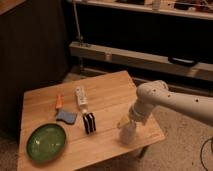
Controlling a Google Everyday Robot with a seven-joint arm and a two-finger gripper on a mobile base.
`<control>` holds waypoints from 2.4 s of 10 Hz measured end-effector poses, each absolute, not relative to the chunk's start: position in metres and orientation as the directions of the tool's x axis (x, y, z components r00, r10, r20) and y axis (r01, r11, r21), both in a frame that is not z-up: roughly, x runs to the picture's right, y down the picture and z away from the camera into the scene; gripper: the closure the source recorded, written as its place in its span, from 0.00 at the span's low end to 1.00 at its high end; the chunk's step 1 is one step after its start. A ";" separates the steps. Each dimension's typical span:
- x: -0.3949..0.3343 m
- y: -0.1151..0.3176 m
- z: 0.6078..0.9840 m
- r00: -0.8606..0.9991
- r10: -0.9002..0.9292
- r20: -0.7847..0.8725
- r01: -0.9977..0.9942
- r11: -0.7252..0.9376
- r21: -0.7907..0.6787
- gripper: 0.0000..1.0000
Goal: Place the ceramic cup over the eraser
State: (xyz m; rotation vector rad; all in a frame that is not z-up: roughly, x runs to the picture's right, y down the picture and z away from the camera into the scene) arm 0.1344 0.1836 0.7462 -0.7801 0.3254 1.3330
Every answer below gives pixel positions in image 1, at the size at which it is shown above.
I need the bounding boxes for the long white shelf beam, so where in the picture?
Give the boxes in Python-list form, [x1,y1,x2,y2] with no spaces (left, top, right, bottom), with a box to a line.
[69,41,213,81]

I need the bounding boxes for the blue sponge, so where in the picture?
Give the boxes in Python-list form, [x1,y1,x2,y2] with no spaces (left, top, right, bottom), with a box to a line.
[56,109,77,124]

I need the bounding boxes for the black handle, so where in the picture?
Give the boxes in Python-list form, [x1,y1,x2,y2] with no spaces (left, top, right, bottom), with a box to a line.
[168,57,198,67]

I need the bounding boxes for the orange marker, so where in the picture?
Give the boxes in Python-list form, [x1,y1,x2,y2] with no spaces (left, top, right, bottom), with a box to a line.
[55,95,63,109]

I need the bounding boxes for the black white striped eraser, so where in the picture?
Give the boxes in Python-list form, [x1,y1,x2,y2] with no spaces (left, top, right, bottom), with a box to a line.
[83,113,96,134]

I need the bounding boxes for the wooden table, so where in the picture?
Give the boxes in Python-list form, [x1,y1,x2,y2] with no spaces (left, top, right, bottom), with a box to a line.
[17,71,165,171]

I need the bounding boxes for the metal pole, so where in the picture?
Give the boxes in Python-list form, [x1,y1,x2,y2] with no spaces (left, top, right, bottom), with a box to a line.
[72,0,84,71]

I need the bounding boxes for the green glass bowl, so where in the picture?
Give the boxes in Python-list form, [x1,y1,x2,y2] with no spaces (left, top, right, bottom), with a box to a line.
[26,123,66,163]

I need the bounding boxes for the black cable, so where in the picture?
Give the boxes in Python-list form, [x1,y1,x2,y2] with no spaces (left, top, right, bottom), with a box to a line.
[199,137,213,171]

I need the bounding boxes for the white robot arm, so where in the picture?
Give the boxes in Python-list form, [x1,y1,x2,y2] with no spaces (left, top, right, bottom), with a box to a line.
[117,80,213,129]

